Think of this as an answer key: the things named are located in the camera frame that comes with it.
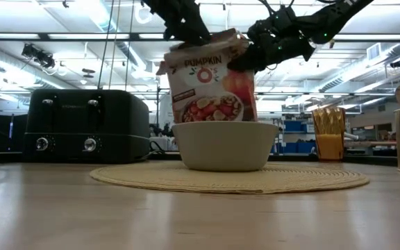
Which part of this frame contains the blue storage bin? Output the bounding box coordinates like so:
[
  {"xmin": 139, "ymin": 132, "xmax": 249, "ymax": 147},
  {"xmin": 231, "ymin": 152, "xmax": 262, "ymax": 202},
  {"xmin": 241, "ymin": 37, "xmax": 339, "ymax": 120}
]
[
  {"xmin": 283, "ymin": 119, "xmax": 304, "ymax": 133},
  {"xmin": 275, "ymin": 140, "xmax": 317, "ymax": 155}
]

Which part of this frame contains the black aluminium table frame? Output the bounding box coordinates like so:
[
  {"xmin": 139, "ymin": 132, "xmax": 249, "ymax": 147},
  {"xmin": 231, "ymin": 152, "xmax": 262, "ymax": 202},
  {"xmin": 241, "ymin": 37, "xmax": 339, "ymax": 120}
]
[{"xmin": 0, "ymin": 149, "xmax": 399, "ymax": 167}]

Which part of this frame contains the round woven straw placemat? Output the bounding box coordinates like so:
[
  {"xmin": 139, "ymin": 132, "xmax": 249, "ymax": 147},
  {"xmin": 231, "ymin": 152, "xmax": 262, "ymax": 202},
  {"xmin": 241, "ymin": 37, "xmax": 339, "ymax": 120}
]
[{"xmin": 89, "ymin": 160, "xmax": 371, "ymax": 195}]

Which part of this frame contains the black toaster power cable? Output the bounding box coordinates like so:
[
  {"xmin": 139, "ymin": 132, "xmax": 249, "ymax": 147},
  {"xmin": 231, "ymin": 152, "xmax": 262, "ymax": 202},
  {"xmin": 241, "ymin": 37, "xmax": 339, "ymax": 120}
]
[{"xmin": 149, "ymin": 140, "xmax": 169, "ymax": 161}]

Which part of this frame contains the pumpkin cereal box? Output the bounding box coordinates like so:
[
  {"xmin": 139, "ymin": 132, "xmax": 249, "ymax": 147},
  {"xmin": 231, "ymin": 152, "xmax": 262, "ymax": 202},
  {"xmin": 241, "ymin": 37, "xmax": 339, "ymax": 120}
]
[{"xmin": 156, "ymin": 27, "xmax": 259, "ymax": 124}]

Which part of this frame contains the beige ceramic bowl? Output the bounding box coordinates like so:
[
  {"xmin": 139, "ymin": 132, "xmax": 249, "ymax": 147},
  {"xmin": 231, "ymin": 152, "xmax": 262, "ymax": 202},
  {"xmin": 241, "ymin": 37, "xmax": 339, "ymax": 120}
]
[{"xmin": 171, "ymin": 120, "xmax": 280, "ymax": 173}]

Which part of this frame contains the black four-slot toaster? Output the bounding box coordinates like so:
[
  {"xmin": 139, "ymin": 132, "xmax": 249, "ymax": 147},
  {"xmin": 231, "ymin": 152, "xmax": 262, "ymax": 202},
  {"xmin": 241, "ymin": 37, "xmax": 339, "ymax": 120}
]
[{"xmin": 22, "ymin": 88, "xmax": 151, "ymax": 165}]

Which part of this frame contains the amber glass with juice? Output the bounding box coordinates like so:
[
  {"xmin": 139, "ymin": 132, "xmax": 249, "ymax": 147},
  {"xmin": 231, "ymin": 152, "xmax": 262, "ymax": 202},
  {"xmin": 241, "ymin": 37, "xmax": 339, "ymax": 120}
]
[{"xmin": 311, "ymin": 106, "xmax": 347, "ymax": 163}]

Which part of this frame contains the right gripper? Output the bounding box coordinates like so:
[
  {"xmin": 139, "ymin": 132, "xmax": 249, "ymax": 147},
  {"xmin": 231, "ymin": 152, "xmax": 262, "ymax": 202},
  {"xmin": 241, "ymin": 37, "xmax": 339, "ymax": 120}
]
[{"xmin": 226, "ymin": 5, "xmax": 317, "ymax": 74}]

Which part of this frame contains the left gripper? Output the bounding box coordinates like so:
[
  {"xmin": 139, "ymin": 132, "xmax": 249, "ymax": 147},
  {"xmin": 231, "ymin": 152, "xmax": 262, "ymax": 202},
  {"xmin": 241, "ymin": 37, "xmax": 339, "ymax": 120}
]
[{"xmin": 140, "ymin": 0, "xmax": 212, "ymax": 47}]

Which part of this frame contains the thin hanging cable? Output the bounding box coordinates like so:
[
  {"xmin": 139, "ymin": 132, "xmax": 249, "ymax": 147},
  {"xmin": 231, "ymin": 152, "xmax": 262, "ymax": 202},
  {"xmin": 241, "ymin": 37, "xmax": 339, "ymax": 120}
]
[
  {"xmin": 124, "ymin": 0, "xmax": 135, "ymax": 92},
  {"xmin": 97, "ymin": 0, "xmax": 115, "ymax": 90},
  {"xmin": 108, "ymin": 0, "xmax": 122, "ymax": 90}
]

